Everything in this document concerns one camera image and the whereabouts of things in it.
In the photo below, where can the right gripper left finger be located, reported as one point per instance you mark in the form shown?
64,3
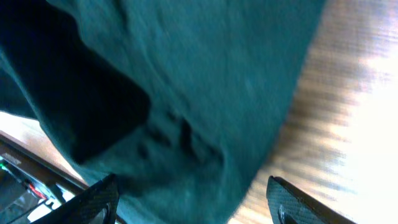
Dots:
97,204

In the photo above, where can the black shorts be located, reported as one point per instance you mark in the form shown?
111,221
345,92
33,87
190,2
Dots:
182,100

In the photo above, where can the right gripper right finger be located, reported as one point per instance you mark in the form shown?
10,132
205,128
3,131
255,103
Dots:
290,205

